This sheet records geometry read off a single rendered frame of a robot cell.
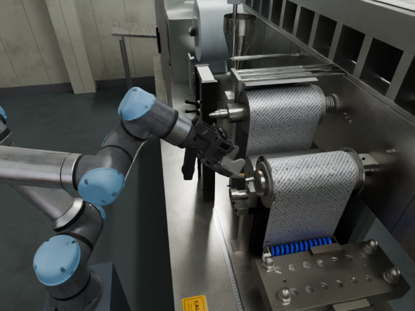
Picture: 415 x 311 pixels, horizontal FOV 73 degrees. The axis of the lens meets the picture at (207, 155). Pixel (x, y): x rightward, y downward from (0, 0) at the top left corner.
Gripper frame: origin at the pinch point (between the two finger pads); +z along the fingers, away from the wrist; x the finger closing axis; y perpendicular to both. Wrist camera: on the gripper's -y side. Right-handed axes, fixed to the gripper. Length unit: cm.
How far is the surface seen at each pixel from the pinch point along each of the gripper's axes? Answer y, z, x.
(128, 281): -132, 42, 47
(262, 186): 2.5, 5.6, -5.3
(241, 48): 22, 6, 65
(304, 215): 2.3, 22.7, -8.2
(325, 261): -3.5, 35.2, -16.3
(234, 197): -7.5, 6.3, -0.2
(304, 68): 31.8, 12.5, 28.8
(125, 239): -135, 39, 81
